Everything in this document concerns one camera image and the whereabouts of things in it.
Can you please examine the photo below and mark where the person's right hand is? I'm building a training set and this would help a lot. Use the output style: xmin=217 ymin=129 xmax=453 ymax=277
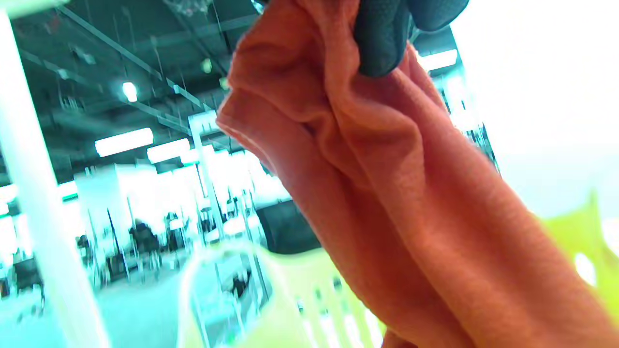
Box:
xmin=353 ymin=0 xmax=470 ymax=78

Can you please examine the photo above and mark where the red towel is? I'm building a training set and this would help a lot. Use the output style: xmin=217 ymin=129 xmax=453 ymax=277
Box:
xmin=216 ymin=0 xmax=619 ymax=348

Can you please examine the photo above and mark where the white pillar with sign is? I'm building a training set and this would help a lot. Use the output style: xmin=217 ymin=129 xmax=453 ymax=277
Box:
xmin=188 ymin=112 xmax=228 ymax=242

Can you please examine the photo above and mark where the yellow plastic basket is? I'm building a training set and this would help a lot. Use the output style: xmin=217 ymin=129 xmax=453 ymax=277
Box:
xmin=178 ymin=191 xmax=619 ymax=348

